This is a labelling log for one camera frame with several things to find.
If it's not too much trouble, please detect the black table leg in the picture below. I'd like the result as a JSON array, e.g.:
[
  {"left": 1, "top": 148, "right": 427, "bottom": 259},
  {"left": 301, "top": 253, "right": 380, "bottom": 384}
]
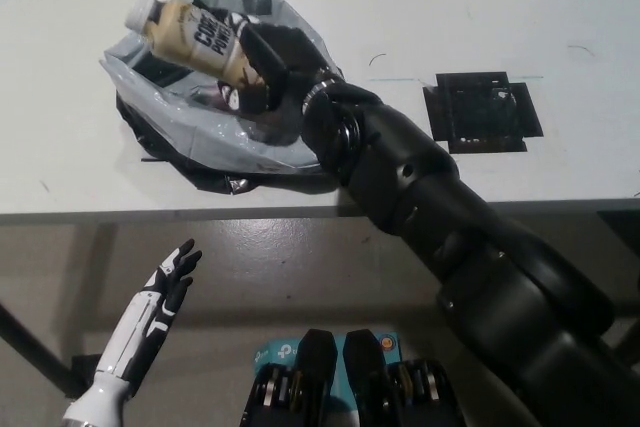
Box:
[{"left": 0, "top": 300, "right": 87, "bottom": 398}]

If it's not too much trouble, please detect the black tape square marker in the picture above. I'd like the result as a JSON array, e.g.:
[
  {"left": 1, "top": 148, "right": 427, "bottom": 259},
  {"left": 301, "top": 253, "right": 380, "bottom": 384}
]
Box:
[{"left": 422, "top": 71, "right": 545, "bottom": 156}]

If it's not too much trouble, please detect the beige protein shake bottle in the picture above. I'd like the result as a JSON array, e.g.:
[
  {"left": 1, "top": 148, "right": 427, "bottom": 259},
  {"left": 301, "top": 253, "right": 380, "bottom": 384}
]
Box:
[{"left": 123, "top": 0, "right": 274, "bottom": 99}]

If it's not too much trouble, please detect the grey plastic bag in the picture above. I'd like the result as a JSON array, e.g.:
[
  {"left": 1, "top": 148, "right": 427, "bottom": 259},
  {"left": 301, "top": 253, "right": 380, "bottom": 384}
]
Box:
[{"left": 98, "top": 0, "right": 347, "bottom": 177}]

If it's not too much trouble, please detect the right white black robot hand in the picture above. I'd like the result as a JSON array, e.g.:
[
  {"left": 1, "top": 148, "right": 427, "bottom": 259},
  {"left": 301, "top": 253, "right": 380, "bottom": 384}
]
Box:
[{"left": 218, "top": 12, "right": 347, "bottom": 116}]

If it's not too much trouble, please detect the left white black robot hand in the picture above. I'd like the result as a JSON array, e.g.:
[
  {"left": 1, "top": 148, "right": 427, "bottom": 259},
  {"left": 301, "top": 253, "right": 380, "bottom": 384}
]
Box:
[{"left": 93, "top": 238, "right": 204, "bottom": 394}]

